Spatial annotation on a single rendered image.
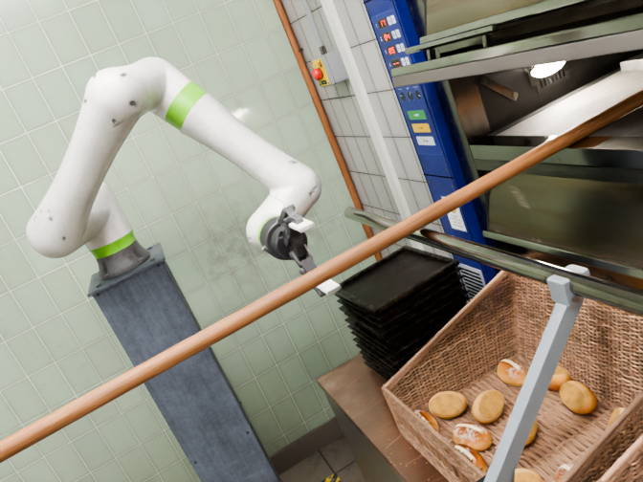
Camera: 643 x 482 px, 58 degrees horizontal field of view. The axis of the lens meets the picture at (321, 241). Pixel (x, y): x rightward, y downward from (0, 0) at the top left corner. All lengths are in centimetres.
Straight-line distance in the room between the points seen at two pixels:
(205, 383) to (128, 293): 35
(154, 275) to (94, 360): 75
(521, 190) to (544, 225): 11
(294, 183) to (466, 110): 48
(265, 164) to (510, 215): 62
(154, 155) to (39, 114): 39
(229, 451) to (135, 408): 63
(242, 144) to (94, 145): 33
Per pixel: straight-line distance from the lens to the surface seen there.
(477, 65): 115
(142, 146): 218
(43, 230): 152
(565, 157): 131
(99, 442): 246
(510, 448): 85
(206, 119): 141
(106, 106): 131
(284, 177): 138
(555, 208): 141
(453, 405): 155
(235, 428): 185
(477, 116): 157
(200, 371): 175
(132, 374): 101
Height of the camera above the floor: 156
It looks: 18 degrees down
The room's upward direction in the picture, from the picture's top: 23 degrees counter-clockwise
